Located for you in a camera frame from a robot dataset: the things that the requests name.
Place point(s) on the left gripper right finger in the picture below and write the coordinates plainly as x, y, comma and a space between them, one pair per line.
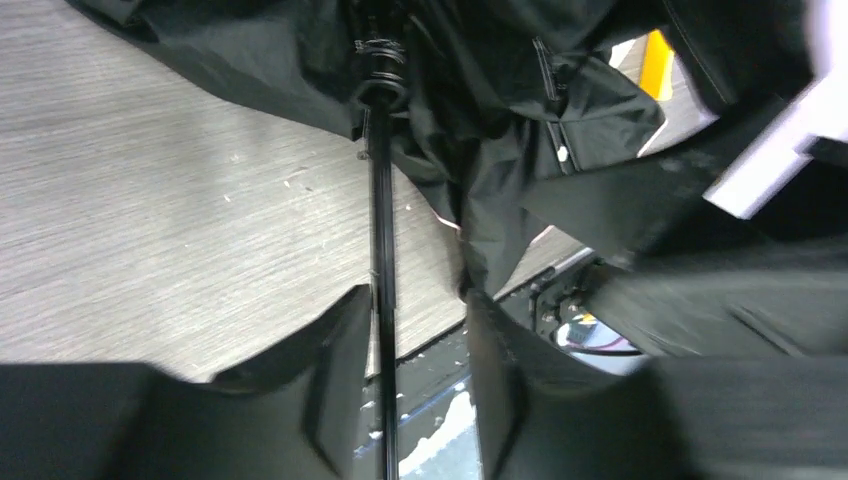
542, 414

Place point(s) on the pink and black folding umbrella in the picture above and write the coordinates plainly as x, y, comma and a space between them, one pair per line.
475, 101

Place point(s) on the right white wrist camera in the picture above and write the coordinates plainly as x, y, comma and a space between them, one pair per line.
820, 110

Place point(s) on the yellow block on table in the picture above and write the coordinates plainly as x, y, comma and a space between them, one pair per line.
656, 71

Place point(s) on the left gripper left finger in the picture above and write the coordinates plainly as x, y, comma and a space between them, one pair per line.
289, 412

